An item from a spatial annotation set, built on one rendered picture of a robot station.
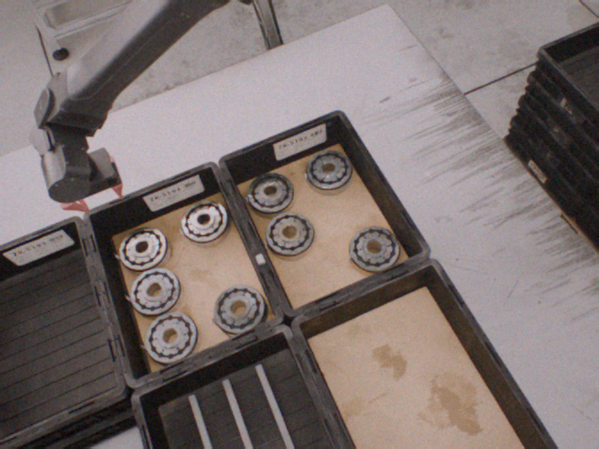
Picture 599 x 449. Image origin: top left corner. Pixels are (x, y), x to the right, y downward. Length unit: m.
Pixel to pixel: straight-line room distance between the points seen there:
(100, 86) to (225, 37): 2.11
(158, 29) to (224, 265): 0.63
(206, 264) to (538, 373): 0.72
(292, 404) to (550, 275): 0.64
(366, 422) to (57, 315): 0.66
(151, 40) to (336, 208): 0.65
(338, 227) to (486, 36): 1.78
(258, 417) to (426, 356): 0.33
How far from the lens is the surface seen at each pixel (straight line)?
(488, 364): 1.02
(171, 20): 0.63
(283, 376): 1.06
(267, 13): 1.82
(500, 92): 2.57
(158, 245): 1.19
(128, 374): 1.03
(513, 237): 1.35
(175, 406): 1.10
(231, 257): 1.16
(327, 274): 1.12
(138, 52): 0.68
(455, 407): 1.06
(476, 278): 1.29
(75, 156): 0.83
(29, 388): 1.22
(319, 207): 1.19
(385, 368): 1.06
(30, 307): 1.28
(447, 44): 2.73
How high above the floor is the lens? 1.86
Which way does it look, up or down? 61 degrees down
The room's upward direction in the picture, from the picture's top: 12 degrees counter-clockwise
